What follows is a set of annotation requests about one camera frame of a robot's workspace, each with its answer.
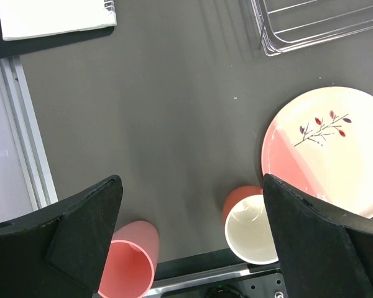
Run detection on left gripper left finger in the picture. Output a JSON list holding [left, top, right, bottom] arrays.
[[0, 175, 123, 297]]

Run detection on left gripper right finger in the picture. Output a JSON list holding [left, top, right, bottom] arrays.
[[263, 174, 373, 297]]

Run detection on pink plastic cup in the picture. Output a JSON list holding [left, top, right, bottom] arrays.
[[98, 220, 159, 298]]

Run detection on orange white mug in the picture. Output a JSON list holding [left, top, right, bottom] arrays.
[[223, 186, 279, 265]]

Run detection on pink cream floral plate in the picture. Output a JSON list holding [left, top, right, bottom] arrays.
[[261, 86, 373, 218]]

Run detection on aluminium rail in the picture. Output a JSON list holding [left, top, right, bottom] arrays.
[[0, 56, 58, 211]]

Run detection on metal wire dish rack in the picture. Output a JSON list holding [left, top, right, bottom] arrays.
[[249, 0, 373, 56]]

